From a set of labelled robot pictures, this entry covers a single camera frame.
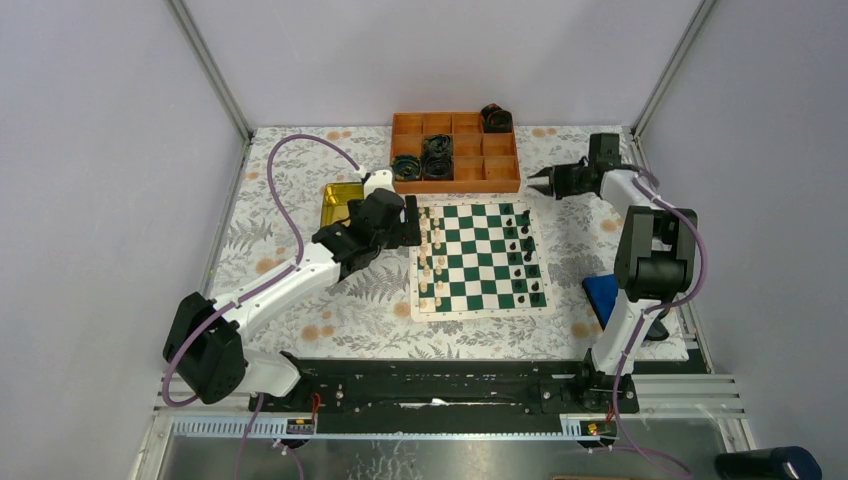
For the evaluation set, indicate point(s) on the gold metal tin box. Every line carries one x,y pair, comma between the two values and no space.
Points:
335,201

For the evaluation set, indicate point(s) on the blue cloth pouch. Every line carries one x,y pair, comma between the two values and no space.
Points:
601,292

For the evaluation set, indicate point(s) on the dark grey cloth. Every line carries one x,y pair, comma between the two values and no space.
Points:
657,332

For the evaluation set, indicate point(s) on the floral table cloth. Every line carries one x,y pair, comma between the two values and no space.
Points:
369,314

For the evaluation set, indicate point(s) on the white chess pieces row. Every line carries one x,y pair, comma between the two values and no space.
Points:
431,260

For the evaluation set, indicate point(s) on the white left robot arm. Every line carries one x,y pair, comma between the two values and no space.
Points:
206,347

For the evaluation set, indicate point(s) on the black tape roll in tray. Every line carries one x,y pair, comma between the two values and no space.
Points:
440,145
437,167
406,167

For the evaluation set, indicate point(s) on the black tape roll behind tray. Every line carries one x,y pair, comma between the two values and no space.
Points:
495,119

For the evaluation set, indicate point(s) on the green white chess board mat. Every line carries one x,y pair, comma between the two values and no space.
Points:
479,277

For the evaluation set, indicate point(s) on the orange wooden compartment tray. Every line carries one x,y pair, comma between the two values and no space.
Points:
483,162

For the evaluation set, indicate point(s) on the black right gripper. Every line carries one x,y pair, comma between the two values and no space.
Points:
558,189

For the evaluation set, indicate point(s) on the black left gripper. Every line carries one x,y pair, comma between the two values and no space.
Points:
406,234

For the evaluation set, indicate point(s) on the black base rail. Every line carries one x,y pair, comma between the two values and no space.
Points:
449,396

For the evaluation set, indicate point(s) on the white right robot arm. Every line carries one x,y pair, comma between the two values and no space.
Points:
660,253

